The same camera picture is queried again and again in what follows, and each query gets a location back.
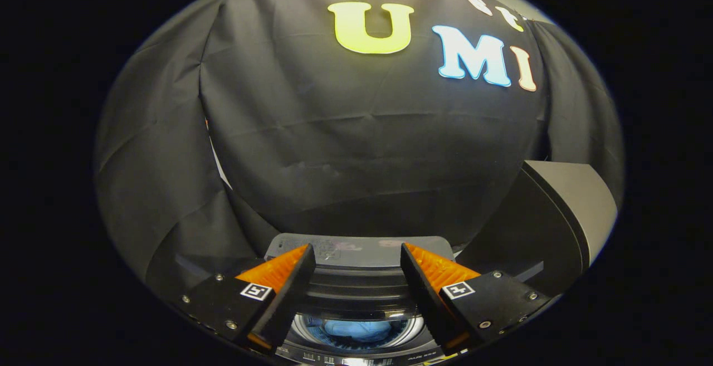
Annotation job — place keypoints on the dark grey washing machine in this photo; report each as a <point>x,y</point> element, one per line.
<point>362,249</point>

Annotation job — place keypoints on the light blue polo shirt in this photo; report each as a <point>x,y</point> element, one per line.
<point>359,331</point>

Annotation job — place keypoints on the black backdrop cloth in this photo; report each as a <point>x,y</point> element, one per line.
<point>345,149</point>

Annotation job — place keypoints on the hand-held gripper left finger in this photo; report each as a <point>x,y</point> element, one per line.
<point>289,296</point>

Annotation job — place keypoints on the grey cabinet with black frame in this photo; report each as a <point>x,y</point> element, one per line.
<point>529,227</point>

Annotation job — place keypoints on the transparent washing machine lid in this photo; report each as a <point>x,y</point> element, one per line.
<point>356,296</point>

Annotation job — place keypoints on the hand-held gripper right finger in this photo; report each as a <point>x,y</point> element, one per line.
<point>426,299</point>

